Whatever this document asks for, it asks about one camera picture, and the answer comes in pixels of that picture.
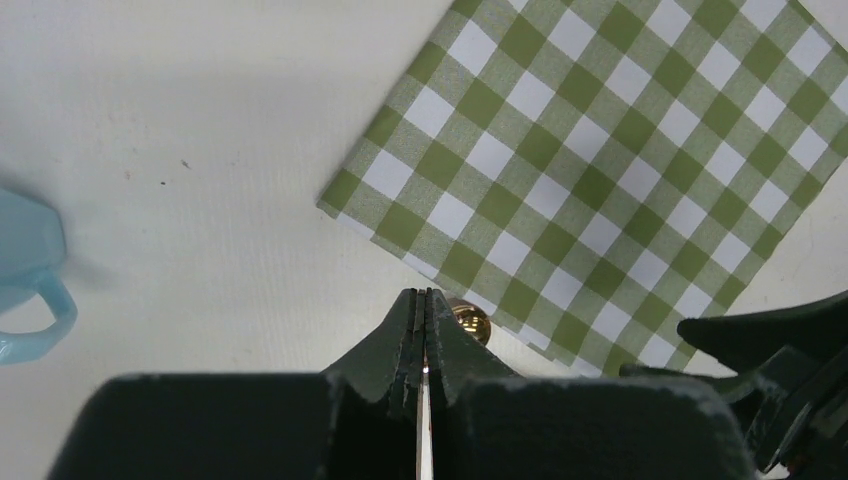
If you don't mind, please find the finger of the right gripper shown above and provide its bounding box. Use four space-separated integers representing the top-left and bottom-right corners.
619 291 848 475

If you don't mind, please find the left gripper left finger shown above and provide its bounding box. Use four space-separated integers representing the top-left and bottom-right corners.
325 289 424 479

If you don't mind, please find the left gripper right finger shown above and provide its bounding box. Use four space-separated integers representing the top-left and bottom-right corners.
425 289 518 479

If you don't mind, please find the gold spoon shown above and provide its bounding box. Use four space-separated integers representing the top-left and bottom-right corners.
448 298 492 346

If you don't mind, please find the green checkered cloth napkin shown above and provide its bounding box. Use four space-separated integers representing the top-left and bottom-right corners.
317 1 847 376

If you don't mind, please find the light blue mug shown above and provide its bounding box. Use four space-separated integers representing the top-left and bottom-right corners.
1 189 78 365

